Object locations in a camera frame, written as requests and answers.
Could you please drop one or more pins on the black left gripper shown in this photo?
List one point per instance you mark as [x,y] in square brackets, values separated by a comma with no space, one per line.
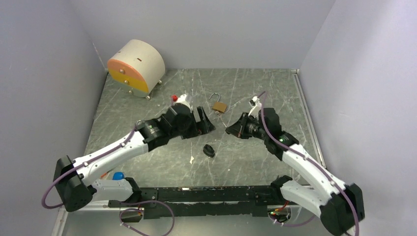
[205,126]

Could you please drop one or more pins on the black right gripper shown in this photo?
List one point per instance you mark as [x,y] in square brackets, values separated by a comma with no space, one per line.
[237,129]

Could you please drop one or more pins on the black padlock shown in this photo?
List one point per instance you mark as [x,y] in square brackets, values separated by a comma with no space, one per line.
[209,151]

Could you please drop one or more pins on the large brass padlock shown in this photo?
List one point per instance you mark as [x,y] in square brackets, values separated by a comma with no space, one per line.
[218,106]

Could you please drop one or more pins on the small brass padlock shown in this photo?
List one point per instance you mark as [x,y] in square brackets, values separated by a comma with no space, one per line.
[138,123]

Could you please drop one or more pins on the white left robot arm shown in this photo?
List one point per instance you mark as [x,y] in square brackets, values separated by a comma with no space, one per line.
[78,181]

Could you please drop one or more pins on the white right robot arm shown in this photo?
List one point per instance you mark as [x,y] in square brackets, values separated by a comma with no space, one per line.
[339,206]

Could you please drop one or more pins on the round cream drawer cabinet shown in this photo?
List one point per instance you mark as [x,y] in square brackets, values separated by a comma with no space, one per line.
[138,67]

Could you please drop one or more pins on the blue round cap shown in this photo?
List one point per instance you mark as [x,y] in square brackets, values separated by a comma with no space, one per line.
[118,176]

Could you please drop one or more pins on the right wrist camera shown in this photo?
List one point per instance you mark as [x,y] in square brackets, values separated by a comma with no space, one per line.
[256,106]

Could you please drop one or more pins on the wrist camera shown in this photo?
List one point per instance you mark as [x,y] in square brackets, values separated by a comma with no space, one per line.
[256,106]
[184,99]

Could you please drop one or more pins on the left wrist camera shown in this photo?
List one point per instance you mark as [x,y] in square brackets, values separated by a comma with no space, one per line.
[184,99]

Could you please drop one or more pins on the black base frame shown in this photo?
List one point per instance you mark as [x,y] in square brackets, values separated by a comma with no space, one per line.
[256,201]

